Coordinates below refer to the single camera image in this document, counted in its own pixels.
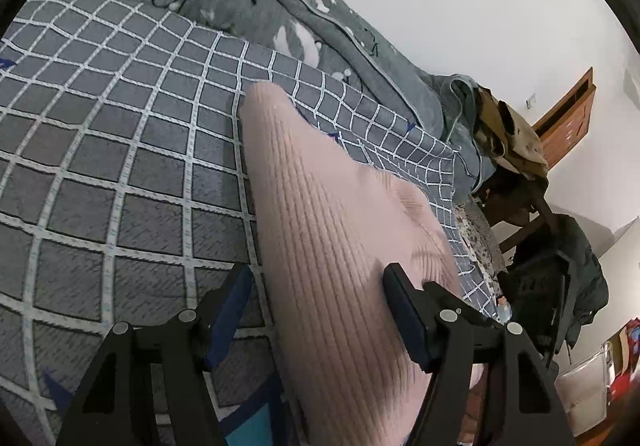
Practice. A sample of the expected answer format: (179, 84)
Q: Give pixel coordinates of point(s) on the pink knit sweater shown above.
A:
(320, 226)

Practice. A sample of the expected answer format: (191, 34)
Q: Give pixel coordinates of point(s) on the brown clothing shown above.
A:
(515, 135)

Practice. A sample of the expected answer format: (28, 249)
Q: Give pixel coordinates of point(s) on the clear plastic box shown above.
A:
(585, 386)

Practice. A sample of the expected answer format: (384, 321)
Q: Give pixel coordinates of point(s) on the grey checked bed sheet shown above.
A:
(125, 150)

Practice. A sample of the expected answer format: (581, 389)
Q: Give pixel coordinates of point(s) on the red item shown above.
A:
(627, 356)

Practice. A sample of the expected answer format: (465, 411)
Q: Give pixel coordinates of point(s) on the teal cloth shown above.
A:
(252, 432)

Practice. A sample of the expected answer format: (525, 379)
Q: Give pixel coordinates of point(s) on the wall socket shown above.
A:
(531, 100)

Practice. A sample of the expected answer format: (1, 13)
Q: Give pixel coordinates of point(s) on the floral mattress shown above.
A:
(477, 241)

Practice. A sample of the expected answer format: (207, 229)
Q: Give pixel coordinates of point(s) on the wooden door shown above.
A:
(567, 120)

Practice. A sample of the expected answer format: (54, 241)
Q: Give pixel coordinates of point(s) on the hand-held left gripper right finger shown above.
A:
(407, 316)

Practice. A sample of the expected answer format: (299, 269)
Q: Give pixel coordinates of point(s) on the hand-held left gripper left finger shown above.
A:
(231, 311)

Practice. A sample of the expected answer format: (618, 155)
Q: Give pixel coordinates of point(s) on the plastic bottle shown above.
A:
(503, 312)

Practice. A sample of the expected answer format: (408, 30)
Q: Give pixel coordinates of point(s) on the wooden chair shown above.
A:
(520, 211)

